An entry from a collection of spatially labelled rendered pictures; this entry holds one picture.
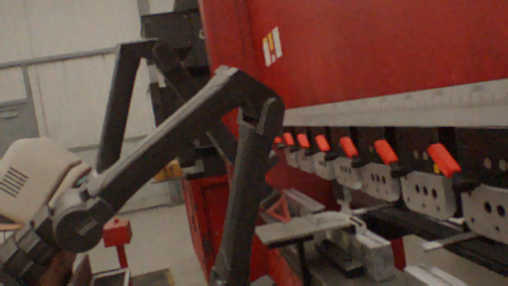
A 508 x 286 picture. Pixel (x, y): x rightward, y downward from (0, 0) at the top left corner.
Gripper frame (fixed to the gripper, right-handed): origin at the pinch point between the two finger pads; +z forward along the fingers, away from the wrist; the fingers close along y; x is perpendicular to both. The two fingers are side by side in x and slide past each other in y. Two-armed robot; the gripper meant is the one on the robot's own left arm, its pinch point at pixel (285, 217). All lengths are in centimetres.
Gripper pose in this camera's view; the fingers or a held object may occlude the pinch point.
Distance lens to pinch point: 138.6
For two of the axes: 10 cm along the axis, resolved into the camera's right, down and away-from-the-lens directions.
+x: -7.6, 6.3, -1.2
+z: 6.2, 7.7, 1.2
